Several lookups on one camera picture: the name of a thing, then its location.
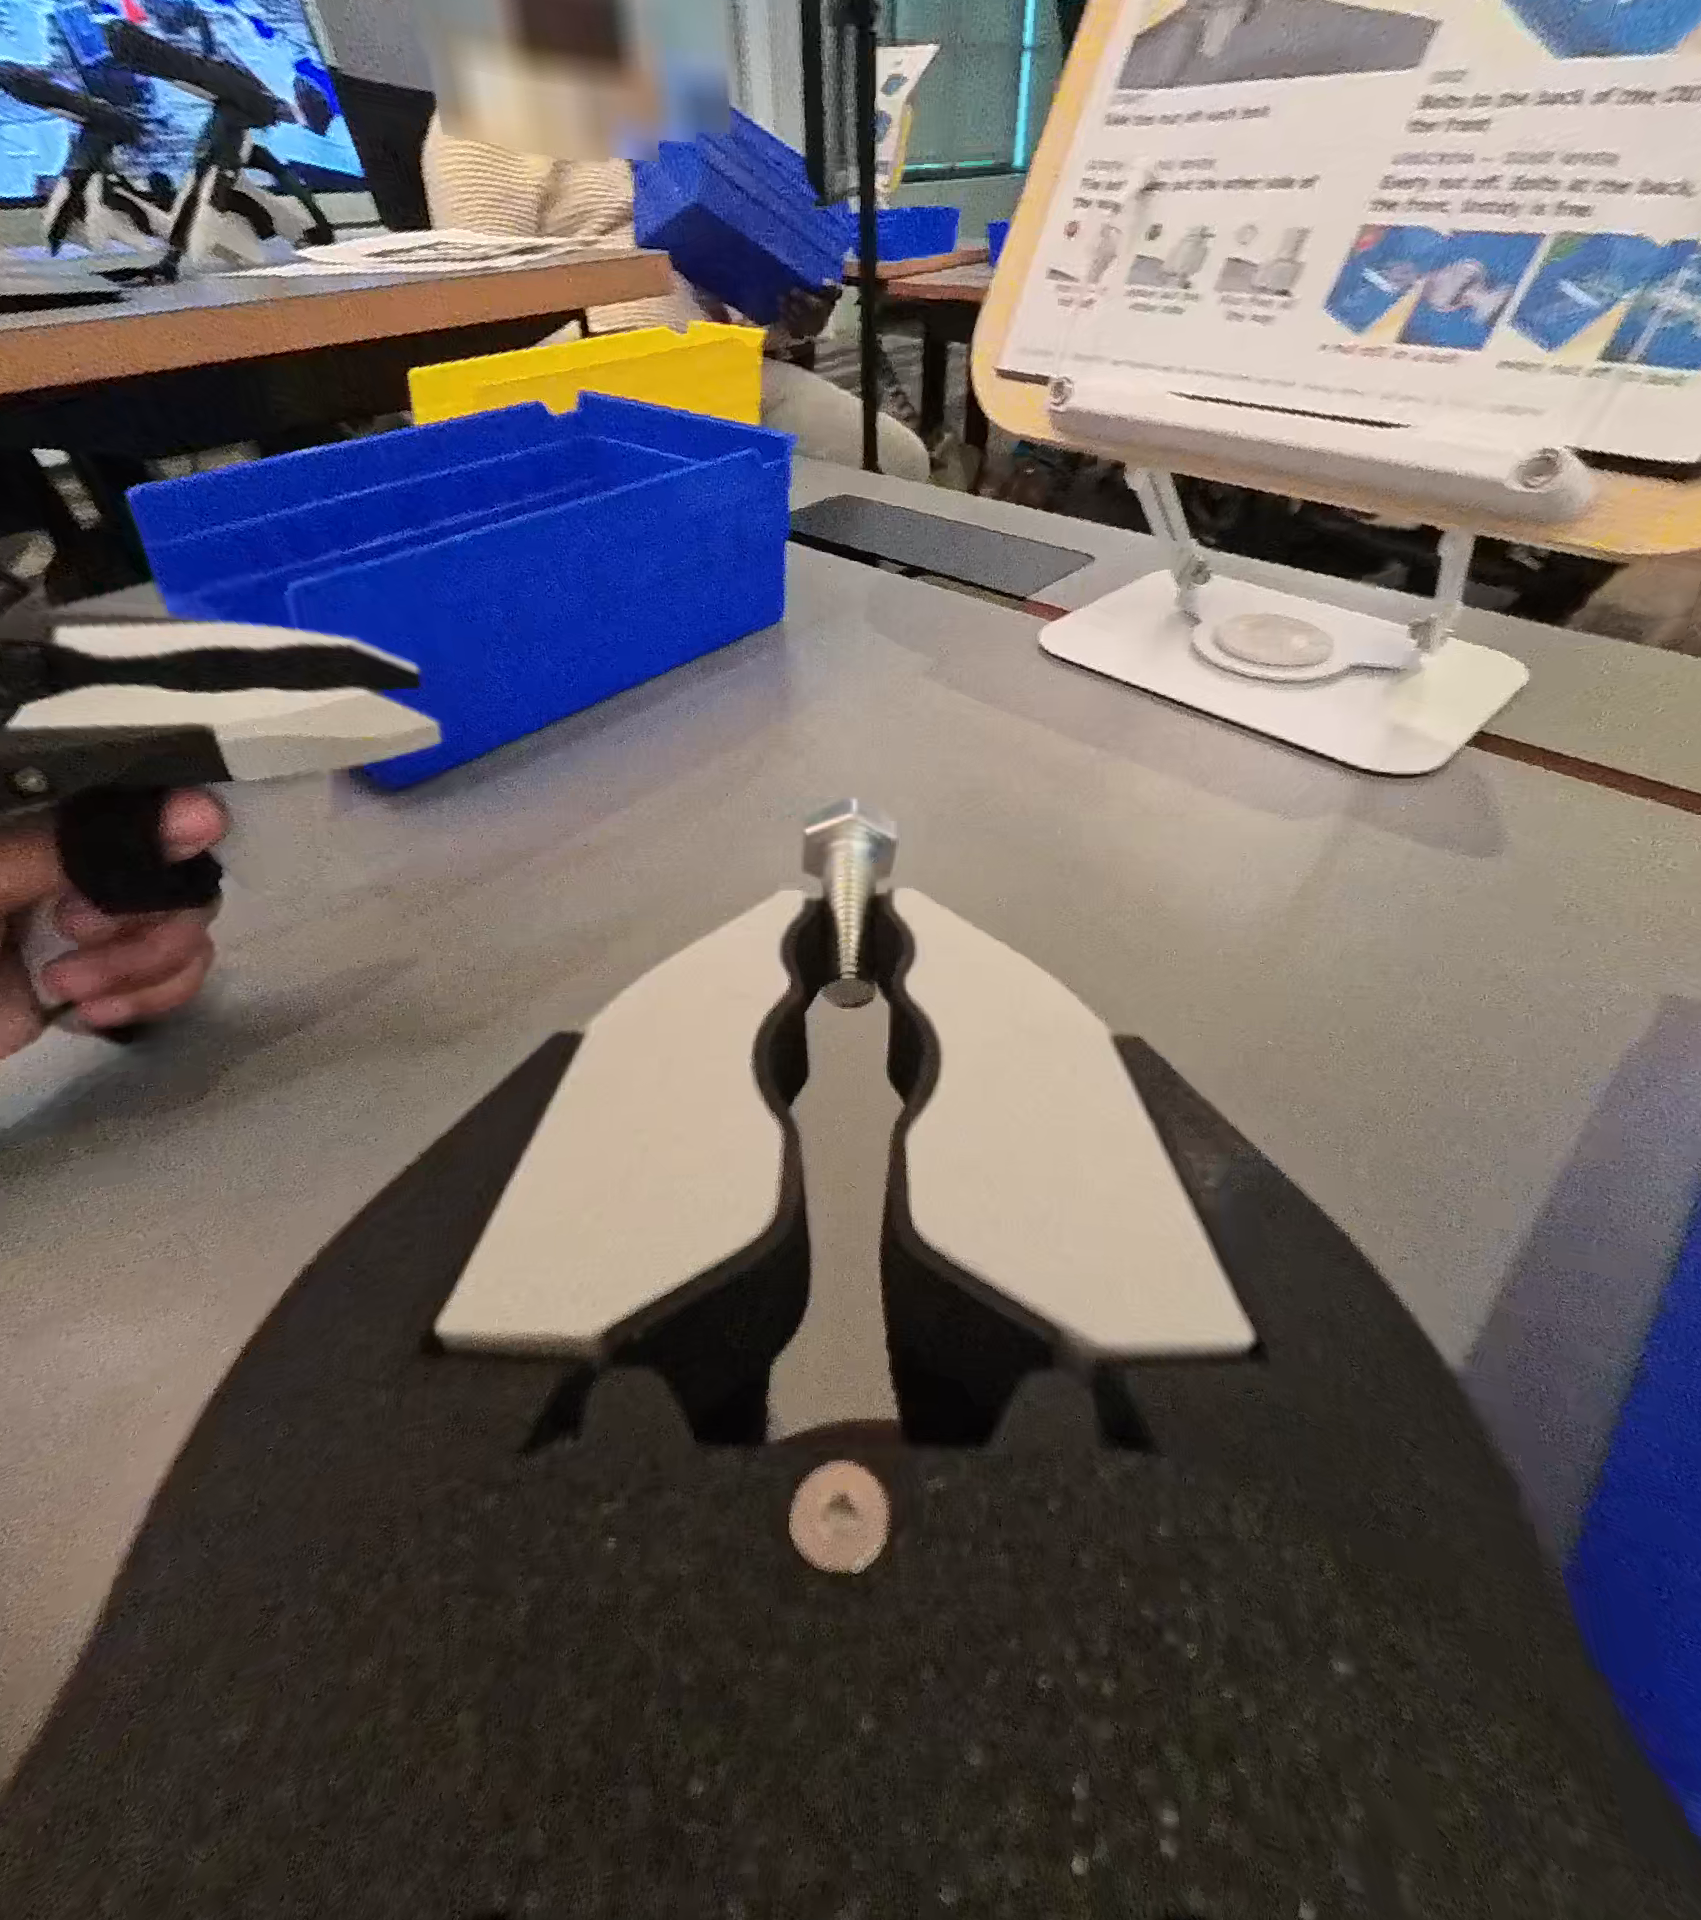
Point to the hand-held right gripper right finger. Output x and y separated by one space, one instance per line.
1060 1184

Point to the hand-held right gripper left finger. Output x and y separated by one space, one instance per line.
640 1184

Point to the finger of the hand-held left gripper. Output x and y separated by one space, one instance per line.
310 734
221 643

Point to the steel hex bolt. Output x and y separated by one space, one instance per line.
851 901

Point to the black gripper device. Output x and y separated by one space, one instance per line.
212 211

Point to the yellow storage bin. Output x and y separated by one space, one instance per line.
611 375

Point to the black table panel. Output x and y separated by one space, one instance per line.
940 543

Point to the long blue storage bin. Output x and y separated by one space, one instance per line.
730 224

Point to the tall marker sign stand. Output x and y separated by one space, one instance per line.
868 301

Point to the grey wood-edged table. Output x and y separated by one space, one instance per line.
1659 721

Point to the wooden instruction board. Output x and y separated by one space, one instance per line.
902 105

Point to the instruction board on white stand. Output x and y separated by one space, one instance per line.
1389 150

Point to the wall television screen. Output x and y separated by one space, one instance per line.
324 134

